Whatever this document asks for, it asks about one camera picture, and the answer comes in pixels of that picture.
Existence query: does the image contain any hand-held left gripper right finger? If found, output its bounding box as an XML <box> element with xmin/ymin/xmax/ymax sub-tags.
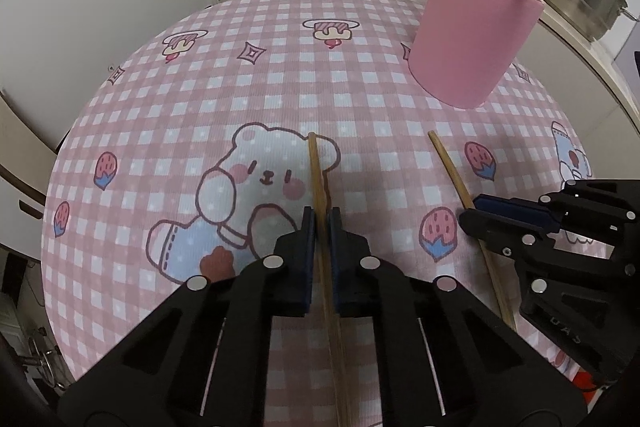
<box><xmin>326</xmin><ymin>207</ymin><xmax>588</xmax><ymax>427</ymax></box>

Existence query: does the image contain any pink cup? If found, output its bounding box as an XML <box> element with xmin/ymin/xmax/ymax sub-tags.
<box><xmin>407</xmin><ymin>0</ymin><xmax>545</xmax><ymax>110</ymax></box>

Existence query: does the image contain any metal stand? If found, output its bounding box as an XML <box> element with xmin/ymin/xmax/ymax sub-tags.
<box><xmin>20</xmin><ymin>327</ymin><xmax>66</xmax><ymax>393</ymax></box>

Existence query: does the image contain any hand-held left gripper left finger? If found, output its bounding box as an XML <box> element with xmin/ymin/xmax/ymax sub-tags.
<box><xmin>57</xmin><ymin>206</ymin><xmax>318</xmax><ymax>427</ymax></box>

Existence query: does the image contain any pink checked bear tablecloth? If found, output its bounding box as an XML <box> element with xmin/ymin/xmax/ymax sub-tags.
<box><xmin>42</xmin><ymin>0</ymin><xmax>593</xmax><ymax>427</ymax></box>

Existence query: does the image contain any wooden chopstick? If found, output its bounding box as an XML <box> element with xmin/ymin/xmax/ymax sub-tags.
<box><xmin>307</xmin><ymin>132</ymin><xmax>353</xmax><ymax>427</ymax></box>
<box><xmin>427</xmin><ymin>130</ymin><xmax>516</xmax><ymax>330</ymax></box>

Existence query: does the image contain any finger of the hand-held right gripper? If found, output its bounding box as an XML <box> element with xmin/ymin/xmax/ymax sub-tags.
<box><xmin>475</xmin><ymin>179</ymin><xmax>640</xmax><ymax>243</ymax></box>
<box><xmin>460</xmin><ymin>209</ymin><xmax>616</xmax><ymax>280</ymax></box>

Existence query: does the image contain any white cabinet with dark handle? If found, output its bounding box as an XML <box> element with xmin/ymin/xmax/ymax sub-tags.
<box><xmin>0</xmin><ymin>92</ymin><xmax>58</xmax><ymax>258</ymax></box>

